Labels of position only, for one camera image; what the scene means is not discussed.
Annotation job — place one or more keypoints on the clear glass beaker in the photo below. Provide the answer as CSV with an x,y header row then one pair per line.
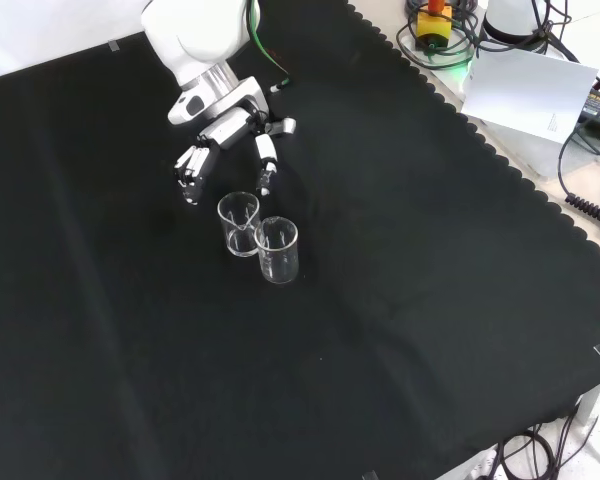
x,y
237,235
278,260

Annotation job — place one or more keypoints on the pale white board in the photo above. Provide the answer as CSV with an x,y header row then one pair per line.
x,y
525,95

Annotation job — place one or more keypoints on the black bench cloth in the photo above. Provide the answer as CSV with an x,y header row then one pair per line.
x,y
380,250

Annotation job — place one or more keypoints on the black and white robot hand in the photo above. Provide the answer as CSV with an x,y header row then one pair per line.
x,y
230,127

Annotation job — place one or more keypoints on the white metal bracket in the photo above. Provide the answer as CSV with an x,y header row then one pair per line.
x,y
597,410

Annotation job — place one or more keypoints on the yellow stop button box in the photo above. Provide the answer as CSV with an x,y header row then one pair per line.
x,y
434,27

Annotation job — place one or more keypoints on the white power strip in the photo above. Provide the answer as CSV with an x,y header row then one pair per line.
x,y
480,465

